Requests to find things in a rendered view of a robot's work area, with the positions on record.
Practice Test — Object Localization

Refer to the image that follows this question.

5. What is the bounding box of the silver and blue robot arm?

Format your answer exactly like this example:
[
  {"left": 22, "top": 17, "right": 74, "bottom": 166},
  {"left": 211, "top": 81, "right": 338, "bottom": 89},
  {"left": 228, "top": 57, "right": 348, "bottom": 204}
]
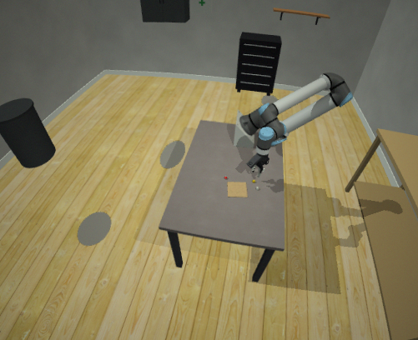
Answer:
[{"left": 239, "top": 72, "right": 353, "bottom": 168}]

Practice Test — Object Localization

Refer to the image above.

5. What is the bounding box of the tan mat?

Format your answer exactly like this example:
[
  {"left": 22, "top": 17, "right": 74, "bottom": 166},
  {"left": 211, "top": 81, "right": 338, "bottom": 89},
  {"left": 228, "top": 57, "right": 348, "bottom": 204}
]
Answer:
[{"left": 227, "top": 182, "right": 248, "bottom": 198}]

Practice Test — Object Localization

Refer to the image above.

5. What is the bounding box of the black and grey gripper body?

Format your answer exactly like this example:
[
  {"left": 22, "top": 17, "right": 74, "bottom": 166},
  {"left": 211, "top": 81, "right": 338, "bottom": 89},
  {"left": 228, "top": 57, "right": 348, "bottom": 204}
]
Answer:
[{"left": 256, "top": 153, "right": 269, "bottom": 168}]

